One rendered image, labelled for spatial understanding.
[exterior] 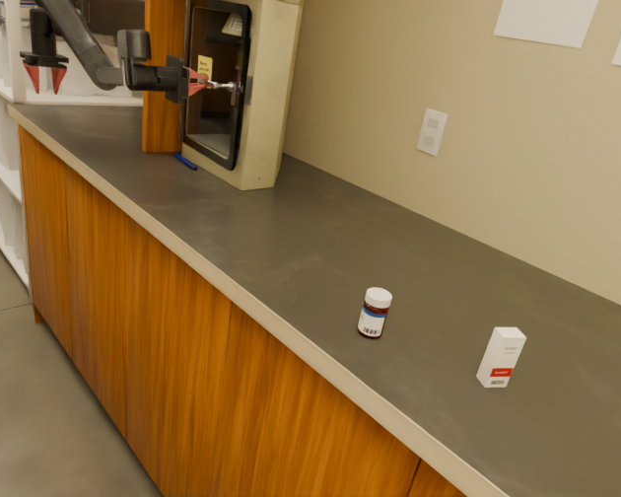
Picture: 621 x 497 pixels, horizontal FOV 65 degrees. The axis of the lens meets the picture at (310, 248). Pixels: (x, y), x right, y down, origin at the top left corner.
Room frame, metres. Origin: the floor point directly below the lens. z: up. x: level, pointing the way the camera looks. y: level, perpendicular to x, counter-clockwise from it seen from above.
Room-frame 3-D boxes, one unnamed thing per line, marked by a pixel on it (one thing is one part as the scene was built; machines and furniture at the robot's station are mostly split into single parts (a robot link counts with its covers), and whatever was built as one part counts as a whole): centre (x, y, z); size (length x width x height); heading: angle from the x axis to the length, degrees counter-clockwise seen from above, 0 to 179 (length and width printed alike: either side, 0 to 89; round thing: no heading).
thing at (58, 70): (1.33, 0.77, 1.13); 0.07 x 0.07 x 0.09; 47
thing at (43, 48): (1.33, 0.78, 1.21); 0.10 x 0.07 x 0.07; 137
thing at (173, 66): (1.20, 0.41, 1.20); 0.07 x 0.07 x 0.10; 47
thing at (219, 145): (1.35, 0.34, 1.19); 0.30 x 0.01 x 0.40; 43
